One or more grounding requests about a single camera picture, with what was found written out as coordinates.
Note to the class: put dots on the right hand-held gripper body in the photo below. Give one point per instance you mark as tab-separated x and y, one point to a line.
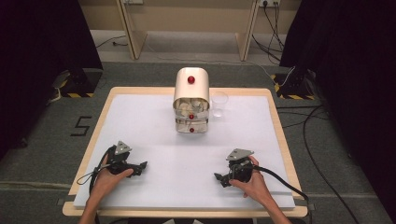
241	169

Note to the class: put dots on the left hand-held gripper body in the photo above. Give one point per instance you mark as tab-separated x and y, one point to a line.
120	160

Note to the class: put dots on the person's right hand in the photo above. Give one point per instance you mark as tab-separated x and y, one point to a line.
255	186

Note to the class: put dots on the person's left hand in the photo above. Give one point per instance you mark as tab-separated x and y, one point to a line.
106	183

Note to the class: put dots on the white table mat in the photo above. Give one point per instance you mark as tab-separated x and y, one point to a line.
155	149

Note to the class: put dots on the light wooden table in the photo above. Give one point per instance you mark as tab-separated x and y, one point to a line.
277	109

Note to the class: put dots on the clear plastic cup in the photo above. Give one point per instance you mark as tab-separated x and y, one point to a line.
219	101

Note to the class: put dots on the black stand base striped tape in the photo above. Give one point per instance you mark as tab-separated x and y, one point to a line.
81	82
294	85

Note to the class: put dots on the beige coffee machine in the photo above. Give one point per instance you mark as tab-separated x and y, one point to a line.
190	90

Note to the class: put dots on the black curtain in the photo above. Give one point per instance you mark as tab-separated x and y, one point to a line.
37	62
358	77

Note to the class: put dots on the light wooden desk frame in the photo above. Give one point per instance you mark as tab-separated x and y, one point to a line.
137	40

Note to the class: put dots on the white wall power outlet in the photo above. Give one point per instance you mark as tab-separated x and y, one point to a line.
133	1
269	2

